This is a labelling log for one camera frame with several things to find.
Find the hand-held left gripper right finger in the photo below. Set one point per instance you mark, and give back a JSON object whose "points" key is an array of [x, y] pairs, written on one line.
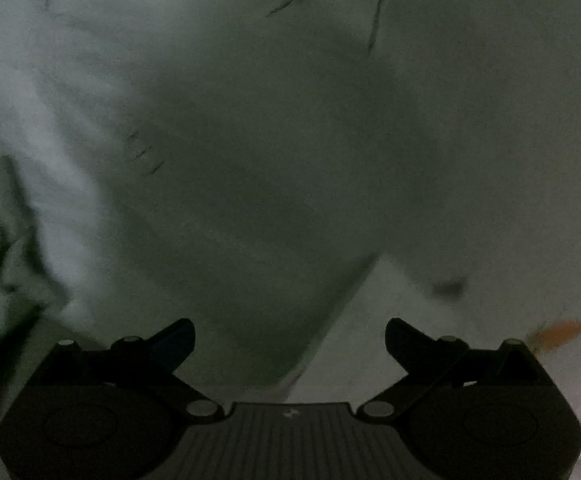
{"points": [[403, 342]]}

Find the white shirt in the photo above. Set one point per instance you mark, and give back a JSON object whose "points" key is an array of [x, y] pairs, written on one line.
{"points": [[10, 240]]}

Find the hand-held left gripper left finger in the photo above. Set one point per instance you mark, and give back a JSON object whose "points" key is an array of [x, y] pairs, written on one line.
{"points": [[173, 347]]}

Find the carrot printed pale sheet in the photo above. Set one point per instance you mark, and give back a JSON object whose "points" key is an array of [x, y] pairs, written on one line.
{"points": [[270, 110]]}

